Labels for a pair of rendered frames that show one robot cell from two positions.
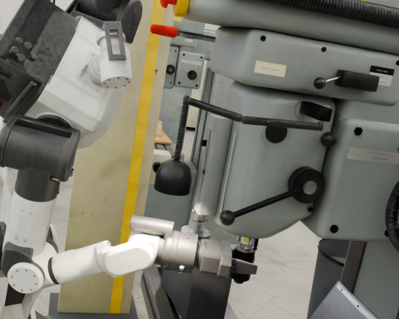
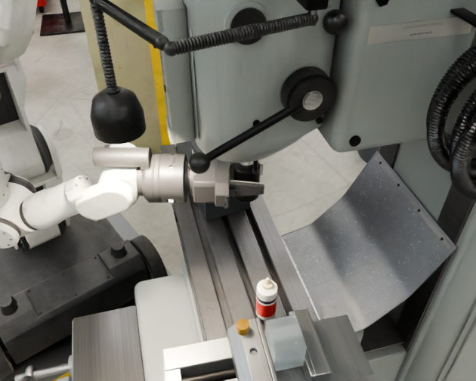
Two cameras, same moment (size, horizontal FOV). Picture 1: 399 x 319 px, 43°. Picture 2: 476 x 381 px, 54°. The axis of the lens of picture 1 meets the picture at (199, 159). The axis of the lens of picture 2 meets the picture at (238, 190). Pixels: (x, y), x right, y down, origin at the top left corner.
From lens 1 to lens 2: 43 cm
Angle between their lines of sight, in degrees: 28
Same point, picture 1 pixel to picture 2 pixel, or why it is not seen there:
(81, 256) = (52, 201)
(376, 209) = (415, 103)
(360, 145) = (388, 20)
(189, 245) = (174, 176)
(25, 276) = not seen: outside the picture
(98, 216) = (125, 67)
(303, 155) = (298, 51)
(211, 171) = (174, 88)
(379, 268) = (423, 145)
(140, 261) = (118, 203)
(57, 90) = not seen: outside the picture
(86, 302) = not seen: hidden behind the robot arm
